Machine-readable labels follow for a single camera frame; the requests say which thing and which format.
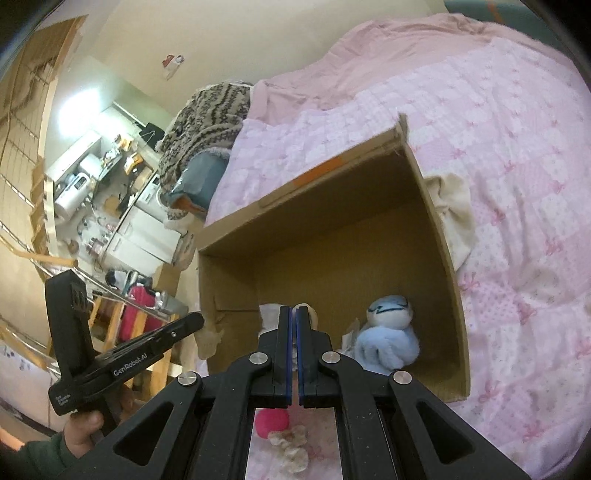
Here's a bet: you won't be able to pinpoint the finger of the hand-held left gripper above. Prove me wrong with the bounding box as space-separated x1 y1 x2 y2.
115 311 206 358

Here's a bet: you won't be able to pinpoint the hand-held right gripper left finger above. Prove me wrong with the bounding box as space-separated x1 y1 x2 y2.
69 305 294 480

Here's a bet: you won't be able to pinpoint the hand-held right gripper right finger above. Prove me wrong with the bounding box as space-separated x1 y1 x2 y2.
295 305 532 480

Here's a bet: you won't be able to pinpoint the white scrunchie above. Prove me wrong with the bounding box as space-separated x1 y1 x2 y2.
257 302 322 339

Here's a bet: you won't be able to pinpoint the clear plastic bag with label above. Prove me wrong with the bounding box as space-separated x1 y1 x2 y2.
339 318 370 357

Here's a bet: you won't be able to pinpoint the light blue fluffy scrunchie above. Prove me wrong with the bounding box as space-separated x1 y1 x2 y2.
353 323 421 376

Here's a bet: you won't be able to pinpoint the white and blue plush toy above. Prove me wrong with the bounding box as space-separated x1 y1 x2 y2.
366 294 415 332

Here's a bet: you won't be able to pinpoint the cardboard box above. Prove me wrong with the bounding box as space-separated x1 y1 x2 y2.
196 113 472 404

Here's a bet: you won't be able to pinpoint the person's left forearm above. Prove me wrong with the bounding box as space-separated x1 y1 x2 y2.
0 431 75 480

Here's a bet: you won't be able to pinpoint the person's left hand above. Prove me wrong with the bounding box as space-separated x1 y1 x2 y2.
62 409 106 459

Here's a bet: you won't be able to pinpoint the red bag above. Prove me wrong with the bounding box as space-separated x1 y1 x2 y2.
121 285 158 346

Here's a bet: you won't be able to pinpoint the pink ball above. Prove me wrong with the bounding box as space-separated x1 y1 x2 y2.
255 410 291 440

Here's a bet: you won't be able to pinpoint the beige lace scrunchie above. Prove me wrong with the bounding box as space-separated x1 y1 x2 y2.
269 425 309 473

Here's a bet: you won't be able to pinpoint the white kitchen cabinets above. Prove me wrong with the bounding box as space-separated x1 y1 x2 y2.
110 200 186 267

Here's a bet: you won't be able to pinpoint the white kitchen appliance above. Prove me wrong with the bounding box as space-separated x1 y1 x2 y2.
54 172 94 221

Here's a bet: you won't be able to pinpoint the blue pillow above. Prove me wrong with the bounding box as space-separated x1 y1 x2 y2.
161 151 230 219

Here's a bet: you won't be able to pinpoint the black hanging bag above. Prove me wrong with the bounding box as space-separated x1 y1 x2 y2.
139 122 165 151

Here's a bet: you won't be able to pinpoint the cream cloth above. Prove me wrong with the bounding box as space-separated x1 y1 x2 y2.
424 175 476 272

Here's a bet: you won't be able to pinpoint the patterned knit blanket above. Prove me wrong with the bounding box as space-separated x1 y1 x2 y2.
157 80 254 222

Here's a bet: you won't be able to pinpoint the teal cushion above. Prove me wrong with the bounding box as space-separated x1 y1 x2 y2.
444 0 525 23

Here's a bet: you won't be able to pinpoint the red and white wall ornament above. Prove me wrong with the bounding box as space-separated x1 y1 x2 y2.
163 54 185 80

